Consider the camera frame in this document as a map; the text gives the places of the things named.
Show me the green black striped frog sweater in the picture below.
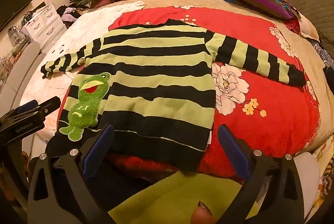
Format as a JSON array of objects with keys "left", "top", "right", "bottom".
[{"left": 41, "top": 19, "right": 306, "bottom": 171}]

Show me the operator thumb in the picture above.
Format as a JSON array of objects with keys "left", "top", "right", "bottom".
[{"left": 190, "top": 201, "right": 216, "bottom": 224}]

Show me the white drawer cabinet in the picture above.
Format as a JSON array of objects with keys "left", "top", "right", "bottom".
[{"left": 22, "top": 3, "right": 67, "bottom": 53}]

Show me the pile of clothes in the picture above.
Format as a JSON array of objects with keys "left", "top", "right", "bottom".
[{"left": 56, "top": 0, "right": 91, "bottom": 28}]

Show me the yellow-green garment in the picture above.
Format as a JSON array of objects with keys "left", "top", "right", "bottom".
[{"left": 109, "top": 171, "right": 242, "bottom": 223}]

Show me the black wall television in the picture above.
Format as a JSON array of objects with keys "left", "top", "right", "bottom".
[{"left": 0, "top": 0, "right": 33, "bottom": 31}]

